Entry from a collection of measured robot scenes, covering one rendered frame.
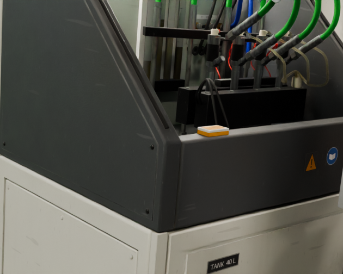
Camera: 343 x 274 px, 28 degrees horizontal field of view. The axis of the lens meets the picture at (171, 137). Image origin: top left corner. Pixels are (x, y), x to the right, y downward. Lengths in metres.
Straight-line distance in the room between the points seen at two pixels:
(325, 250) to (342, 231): 0.06
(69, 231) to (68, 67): 0.33
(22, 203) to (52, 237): 0.14
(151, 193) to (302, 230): 0.43
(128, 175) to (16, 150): 0.40
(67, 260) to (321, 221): 0.55
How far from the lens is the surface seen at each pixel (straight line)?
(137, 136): 1.18
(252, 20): 1.44
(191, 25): 1.69
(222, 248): 1.30
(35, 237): 1.52
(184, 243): 1.22
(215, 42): 1.51
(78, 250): 1.39
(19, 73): 1.51
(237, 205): 1.29
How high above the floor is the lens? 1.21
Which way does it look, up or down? 13 degrees down
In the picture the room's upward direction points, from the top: 5 degrees clockwise
